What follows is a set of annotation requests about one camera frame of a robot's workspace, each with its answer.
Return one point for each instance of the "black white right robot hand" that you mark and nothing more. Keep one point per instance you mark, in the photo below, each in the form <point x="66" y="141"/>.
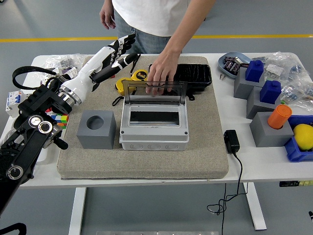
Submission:
<point x="311" y="215"/>

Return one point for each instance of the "person's left hand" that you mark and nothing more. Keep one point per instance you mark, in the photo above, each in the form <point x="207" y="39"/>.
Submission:
<point x="163" y="71"/>

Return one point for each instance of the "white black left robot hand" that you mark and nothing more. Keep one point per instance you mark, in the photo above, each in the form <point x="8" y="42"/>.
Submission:
<point x="85" y="71"/>

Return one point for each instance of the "person's right hand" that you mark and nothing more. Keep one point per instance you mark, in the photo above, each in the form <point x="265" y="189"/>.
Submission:
<point x="107" y="16"/>

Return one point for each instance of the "smoked transparent box lid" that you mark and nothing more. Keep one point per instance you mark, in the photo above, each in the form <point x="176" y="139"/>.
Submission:
<point x="178" y="90"/>

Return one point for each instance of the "grey plastic junction box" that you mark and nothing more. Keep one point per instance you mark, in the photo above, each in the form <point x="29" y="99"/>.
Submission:
<point x="154" y="139"/>

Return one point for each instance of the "person's right forearm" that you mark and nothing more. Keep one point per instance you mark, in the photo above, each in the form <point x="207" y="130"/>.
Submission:
<point x="108" y="2"/>

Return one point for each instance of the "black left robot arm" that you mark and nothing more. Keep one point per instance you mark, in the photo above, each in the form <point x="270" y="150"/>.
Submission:
<point x="24" y="147"/>

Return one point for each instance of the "person's left forearm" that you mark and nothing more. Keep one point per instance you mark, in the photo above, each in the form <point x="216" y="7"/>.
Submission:
<point x="188" y="29"/>

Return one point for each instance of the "orange cylinder battery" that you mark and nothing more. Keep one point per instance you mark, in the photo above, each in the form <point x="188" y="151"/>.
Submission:
<point x="278" y="117"/>

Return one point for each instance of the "white purple socket package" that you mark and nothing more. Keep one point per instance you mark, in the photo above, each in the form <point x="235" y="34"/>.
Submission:
<point x="71" y="72"/>

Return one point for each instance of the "yellow tape measure, 5m label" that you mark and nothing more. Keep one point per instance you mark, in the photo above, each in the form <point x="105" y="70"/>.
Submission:
<point x="140" y="75"/>

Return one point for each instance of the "clear bag of screws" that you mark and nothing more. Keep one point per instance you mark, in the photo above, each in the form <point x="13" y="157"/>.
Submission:
<point x="58" y="60"/>

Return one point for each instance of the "black table control panel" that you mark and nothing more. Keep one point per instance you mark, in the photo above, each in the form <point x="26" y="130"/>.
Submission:
<point x="293" y="183"/>

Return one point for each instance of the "yellow tape measure, small label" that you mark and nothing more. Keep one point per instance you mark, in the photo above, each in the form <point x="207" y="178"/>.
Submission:
<point x="119" y="85"/>

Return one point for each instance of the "person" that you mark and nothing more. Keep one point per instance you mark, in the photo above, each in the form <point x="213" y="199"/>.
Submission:
<point x="151" y="14"/>

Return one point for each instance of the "white table leg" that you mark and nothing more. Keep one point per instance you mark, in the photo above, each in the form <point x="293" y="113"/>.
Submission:
<point x="77" y="210"/>
<point x="255" y="208"/>

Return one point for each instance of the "blue-grey shallow bowl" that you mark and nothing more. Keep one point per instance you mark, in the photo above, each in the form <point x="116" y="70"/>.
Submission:
<point x="223" y="69"/>

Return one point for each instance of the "blue plastic bin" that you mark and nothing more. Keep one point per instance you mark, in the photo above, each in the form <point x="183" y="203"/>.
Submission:
<point x="293" y="153"/>

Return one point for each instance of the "purple snack packet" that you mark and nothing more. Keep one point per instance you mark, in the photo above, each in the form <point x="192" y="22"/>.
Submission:
<point x="232" y="67"/>
<point x="229" y="59"/>

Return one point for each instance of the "grey block with round hole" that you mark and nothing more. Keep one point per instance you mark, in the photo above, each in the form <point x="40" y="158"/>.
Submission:
<point x="97" y="139"/>

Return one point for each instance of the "silver foil packet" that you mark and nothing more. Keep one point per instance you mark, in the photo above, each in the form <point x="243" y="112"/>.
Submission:
<point x="240" y="61"/>

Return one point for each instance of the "yellow fruit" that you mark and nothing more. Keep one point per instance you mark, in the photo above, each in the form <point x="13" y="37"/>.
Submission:
<point x="304" y="135"/>

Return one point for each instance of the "white circuit breaker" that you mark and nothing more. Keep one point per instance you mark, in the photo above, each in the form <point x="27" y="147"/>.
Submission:
<point x="12" y="102"/>

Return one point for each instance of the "grey holder block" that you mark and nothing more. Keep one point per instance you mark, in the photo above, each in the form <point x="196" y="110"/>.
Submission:
<point x="254" y="107"/>
<point x="266" y="137"/>
<point x="242" y="88"/>

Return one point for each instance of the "blue stepped block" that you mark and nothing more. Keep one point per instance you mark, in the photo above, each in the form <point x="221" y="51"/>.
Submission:
<point x="254" y="72"/>
<point x="270" y="93"/>

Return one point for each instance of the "grey-brown fabric mat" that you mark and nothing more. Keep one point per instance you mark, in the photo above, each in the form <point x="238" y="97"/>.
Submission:
<point x="195" y="169"/>

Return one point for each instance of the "clear bag of white parts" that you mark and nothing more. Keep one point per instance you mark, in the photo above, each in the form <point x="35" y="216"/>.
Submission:
<point x="274" y="69"/>

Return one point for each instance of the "clear bag of blue parts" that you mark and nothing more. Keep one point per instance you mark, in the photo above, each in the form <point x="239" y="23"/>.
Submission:
<point x="293" y="94"/>

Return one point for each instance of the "large clear plastic bag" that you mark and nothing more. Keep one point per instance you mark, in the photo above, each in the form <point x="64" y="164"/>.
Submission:
<point x="288" y="61"/>

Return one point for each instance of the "black plastic enclosure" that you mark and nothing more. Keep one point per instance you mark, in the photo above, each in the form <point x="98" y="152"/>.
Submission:
<point x="195" y="73"/>

